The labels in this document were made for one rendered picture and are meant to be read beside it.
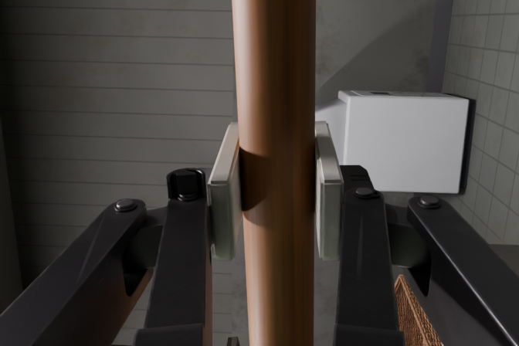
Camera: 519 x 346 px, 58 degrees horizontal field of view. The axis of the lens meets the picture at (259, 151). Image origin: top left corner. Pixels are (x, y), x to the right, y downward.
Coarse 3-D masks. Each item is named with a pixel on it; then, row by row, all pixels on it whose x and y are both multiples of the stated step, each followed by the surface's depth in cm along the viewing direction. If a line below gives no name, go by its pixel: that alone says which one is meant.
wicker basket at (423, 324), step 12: (396, 288) 194; (408, 288) 183; (396, 300) 196; (408, 300) 196; (408, 312) 198; (420, 312) 171; (420, 324) 164; (408, 336) 202; (420, 336) 202; (432, 336) 160
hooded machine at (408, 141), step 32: (352, 96) 295; (384, 96) 296; (416, 96) 301; (448, 96) 307; (352, 128) 298; (384, 128) 297; (416, 128) 296; (448, 128) 295; (352, 160) 302; (384, 160) 301; (416, 160) 300; (448, 160) 299; (448, 192) 304
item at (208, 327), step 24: (192, 168) 15; (168, 192) 15; (192, 192) 15; (168, 216) 14; (192, 216) 14; (168, 240) 12; (192, 240) 12; (168, 264) 11; (192, 264) 11; (168, 288) 10; (192, 288) 10; (168, 312) 10; (192, 312) 10; (144, 336) 8; (168, 336) 8; (192, 336) 8
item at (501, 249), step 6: (492, 246) 206; (498, 246) 206; (504, 246) 206; (510, 246) 206; (516, 246) 206; (498, 252) 202; (504, 252) 202; (510, 252) 202; (516, 252) 202; (504, 258) 197; (510, 258) 197; (516, 258) 197; (510, 264) 193; (516, 264) 193; (516, 270) 189
